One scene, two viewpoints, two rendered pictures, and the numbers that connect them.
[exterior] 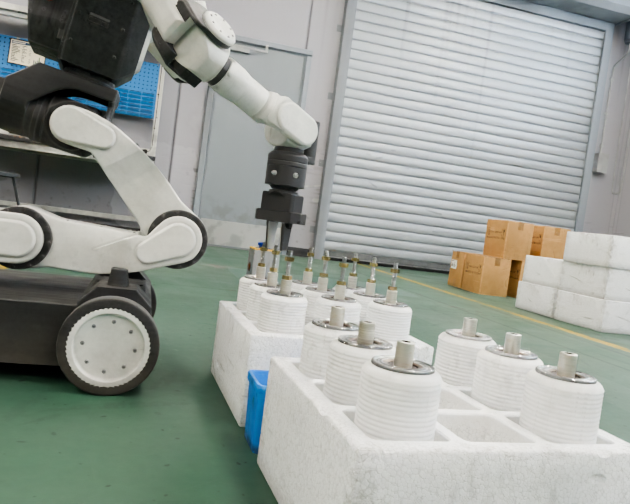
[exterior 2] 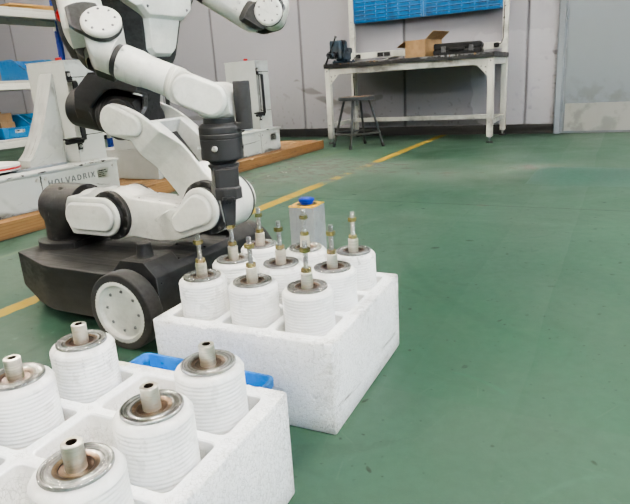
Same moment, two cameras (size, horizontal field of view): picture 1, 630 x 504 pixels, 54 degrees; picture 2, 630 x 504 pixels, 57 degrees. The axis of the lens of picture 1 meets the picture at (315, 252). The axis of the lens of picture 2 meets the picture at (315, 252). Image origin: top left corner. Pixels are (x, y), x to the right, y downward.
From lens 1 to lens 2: 1.10 m
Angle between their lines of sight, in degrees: 45
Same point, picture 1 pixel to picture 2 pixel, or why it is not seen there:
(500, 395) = not seen: hidden behind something
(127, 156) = (152, 139)
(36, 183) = (405, 97)
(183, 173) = (542, 58)
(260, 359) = (165, 342)
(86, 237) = (149, 211)
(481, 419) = not seen: hidden behind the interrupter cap
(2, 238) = (94, 218)
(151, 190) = (180, 165)
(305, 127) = (206, 97)
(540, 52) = not seen: outside the picture
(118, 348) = (128, 313)
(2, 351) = (83, 307)
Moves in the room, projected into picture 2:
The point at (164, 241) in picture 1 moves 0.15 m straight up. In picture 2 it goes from (187, 212) to (180, 153)
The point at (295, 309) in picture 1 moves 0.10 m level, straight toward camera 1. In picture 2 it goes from (195, 295) to (151, 311)
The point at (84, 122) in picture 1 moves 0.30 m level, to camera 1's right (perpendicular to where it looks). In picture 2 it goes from (117, 117) to (184, 116)
